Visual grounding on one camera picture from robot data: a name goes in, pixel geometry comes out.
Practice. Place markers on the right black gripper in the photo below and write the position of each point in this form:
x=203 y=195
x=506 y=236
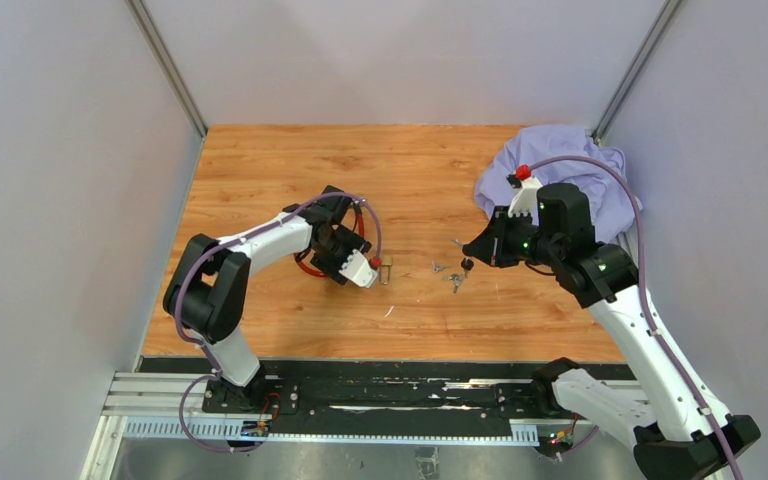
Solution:
x=490 y=246

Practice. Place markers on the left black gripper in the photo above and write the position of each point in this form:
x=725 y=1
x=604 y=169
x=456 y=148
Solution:
x=331 y=268

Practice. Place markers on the black head key bunch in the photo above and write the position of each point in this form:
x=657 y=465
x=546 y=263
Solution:
x=467 y=264

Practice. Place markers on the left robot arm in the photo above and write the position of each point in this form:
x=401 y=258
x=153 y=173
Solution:
x=207 y=292

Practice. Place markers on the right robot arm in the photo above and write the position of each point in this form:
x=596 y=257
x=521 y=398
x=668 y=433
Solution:
x=629 y=331

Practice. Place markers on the silver key pair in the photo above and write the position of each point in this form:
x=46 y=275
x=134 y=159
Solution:
x=456 y=280

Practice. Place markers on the small silver key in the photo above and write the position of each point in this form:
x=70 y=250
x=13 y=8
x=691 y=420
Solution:
x=437 y=268

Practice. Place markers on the brass padlock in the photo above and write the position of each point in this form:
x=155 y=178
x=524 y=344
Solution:
x=385 y=269

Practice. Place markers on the lavender crumpled cloth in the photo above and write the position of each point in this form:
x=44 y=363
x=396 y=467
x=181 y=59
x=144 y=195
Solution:
x=586 y=167

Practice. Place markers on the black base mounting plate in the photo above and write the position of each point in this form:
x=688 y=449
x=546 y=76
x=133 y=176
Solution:
x=394 y=400

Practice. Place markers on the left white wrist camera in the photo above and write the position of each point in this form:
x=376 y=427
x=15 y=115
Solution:
x=358 y=270

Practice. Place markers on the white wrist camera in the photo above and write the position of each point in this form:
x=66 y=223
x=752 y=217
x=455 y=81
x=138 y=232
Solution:
x=358 y=270
x=525 y=202

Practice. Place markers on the red cable lock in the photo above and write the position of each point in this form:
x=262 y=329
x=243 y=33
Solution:
x=304 y=262

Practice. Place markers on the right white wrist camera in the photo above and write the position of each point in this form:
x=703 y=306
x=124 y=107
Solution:
x=525 y=202

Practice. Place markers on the aluminium frame rail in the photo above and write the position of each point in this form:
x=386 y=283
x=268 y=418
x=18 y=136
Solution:
x=166 y=403

